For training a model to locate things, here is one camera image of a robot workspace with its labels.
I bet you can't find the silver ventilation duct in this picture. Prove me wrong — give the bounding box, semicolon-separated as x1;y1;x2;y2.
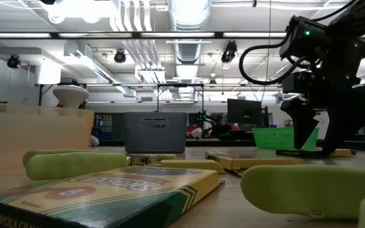
168;0;212;64

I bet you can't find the black computer monitor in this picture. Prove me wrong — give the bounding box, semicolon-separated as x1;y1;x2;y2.
227;98;263;126

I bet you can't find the black metal table frame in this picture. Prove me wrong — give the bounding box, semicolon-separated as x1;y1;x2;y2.
98;138;365;152

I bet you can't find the gray plastic storage bin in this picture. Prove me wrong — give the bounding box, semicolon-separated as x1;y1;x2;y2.
122;111;189;155

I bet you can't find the blue storage shelf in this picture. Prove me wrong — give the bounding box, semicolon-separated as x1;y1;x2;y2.
94;113;113;141

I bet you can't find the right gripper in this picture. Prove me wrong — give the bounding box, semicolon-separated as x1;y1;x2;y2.
280;30;365;156

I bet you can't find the black ceiling spotlight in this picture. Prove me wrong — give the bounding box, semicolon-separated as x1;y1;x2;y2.
113;49;127;64
6;54;22;70
220;40;238;64

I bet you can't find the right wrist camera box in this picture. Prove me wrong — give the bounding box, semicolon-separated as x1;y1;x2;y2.
279;15;332;61

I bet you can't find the person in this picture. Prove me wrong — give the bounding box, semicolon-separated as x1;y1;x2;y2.
208;116;234;139

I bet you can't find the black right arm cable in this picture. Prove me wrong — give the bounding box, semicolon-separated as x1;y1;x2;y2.
238;30;313;87

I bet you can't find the black overhead light bar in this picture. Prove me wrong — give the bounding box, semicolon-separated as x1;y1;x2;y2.
0;30;365;40

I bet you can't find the green plastic mesh basket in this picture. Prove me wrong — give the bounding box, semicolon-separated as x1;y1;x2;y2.
252;127;320;151

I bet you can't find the black metal frame stand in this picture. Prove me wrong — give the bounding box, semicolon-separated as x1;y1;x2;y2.
37;80;87;107
156;82;205;112

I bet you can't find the white dome lamp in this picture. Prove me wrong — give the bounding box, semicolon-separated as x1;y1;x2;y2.
52;84;91;109

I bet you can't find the translucent orange plastic tray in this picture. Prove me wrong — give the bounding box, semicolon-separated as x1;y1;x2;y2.
0;102;95;174

